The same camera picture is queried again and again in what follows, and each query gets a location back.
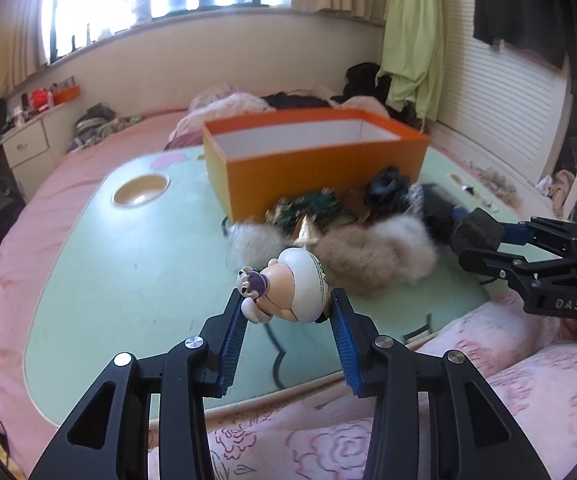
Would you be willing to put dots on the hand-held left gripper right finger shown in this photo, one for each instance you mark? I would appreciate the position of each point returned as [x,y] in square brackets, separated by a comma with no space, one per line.
[346,345]

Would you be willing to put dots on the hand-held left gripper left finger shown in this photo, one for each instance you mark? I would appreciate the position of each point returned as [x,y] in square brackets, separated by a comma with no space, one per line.
[233,340]

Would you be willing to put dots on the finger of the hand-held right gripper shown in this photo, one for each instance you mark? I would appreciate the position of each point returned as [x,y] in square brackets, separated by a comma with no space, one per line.
[478,230]
[488,262]

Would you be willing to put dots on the white bald figurine toy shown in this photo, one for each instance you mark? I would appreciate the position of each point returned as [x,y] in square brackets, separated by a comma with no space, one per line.
[298,285]

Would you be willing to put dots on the beige fur pompom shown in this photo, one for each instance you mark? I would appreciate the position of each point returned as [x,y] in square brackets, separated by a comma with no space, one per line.
[368,255]

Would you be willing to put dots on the grey fur pompom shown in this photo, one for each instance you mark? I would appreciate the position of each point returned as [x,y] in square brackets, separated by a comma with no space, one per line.
[253,245]

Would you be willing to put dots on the green patterned packet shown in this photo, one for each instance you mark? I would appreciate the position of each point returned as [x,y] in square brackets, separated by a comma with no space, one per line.
[313,210]

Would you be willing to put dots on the orange cardboard box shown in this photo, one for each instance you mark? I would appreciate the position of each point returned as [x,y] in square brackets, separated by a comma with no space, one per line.
[308,175]

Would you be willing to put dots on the green cartoon-printed desktop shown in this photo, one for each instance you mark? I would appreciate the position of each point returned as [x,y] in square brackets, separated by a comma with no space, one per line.
[143,270]

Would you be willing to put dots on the grey fluffy tuft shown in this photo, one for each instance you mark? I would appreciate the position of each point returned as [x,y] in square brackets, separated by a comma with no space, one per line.
[498,185]

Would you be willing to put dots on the pale pink crumpled cloth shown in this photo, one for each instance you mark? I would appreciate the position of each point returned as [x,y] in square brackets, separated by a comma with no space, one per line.
[563,190]

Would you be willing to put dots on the pink floral blanket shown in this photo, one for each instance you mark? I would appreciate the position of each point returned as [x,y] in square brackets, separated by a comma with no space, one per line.
[493,390]

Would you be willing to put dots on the black clothing pile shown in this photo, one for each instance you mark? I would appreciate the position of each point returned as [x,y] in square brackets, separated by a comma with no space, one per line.
[366,82]

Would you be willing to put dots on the maroon cloth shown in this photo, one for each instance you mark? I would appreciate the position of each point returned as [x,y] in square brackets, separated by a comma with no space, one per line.
[183,141]

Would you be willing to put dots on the light green curtain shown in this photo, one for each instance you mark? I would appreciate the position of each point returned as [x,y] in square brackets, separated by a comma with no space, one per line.
[413,35]

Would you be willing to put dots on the flat black garment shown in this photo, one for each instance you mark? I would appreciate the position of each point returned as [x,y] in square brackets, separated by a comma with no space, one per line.
[293,100]

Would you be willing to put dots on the pale pink quilt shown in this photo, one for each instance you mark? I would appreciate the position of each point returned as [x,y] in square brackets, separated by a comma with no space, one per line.
[228,100]

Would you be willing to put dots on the grey-green clothes pile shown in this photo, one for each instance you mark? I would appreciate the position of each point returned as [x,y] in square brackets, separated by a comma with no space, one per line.
[101,125]

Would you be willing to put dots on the white drawer cabinet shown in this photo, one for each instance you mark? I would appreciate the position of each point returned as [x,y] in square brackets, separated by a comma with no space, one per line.
[28,147]

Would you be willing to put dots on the small orange sill box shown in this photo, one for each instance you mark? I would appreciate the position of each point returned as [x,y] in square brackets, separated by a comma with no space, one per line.
[66,96]

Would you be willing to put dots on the red plush item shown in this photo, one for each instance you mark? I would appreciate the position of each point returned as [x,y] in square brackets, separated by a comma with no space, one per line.
[41,100]

